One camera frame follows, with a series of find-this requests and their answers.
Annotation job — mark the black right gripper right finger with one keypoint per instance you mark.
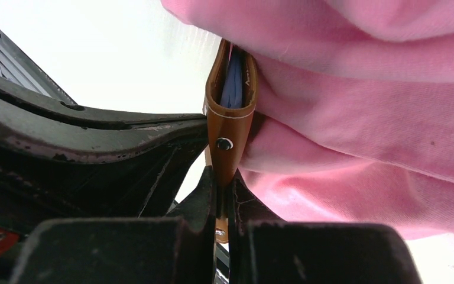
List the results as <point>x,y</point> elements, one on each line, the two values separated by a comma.
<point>266,249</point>

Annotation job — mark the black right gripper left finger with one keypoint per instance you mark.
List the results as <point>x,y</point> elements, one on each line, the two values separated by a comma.
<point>176,248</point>

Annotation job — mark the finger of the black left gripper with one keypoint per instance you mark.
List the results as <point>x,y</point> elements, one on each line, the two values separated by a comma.
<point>70,161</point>

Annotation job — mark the brown leather card holder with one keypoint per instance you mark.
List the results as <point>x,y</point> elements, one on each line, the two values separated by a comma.
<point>231,95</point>

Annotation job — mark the pink cloth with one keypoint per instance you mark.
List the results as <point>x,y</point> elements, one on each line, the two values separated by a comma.
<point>355,115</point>

